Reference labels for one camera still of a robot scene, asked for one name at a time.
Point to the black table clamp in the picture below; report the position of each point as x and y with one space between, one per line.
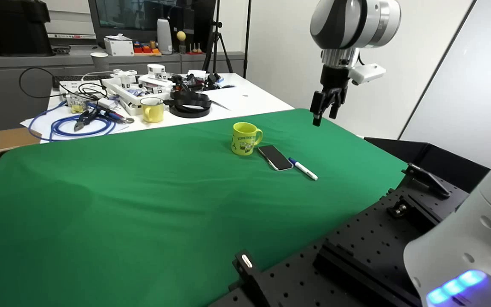
426 179
246 266

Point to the black tripod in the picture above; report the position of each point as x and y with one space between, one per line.
217 40

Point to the orange red small items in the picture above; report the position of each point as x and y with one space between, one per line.
145 48

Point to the green table cloth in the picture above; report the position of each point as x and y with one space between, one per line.
143 198

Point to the black smartphone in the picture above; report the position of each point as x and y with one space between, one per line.
275 157

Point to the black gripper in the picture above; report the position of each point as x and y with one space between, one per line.
334 79

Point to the black hand tool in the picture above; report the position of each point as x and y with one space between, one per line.
85 120

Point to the white upright bottle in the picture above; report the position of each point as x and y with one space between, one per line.
164 34

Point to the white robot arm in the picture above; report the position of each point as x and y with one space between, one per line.
348 19

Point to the white marker blue cap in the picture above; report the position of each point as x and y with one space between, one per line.
305 171

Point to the yellow mug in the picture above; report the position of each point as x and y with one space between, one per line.
242 138

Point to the white countertop pot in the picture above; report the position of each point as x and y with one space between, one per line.
118 45

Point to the white side table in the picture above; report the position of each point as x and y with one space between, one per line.
246 96

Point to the white wrist camera block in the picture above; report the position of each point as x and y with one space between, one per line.
368 72

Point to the black bulky case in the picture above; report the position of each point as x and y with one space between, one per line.
12 26

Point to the black stand pole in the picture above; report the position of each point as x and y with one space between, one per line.
247 34

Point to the pale yellow cup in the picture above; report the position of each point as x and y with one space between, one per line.
154 109

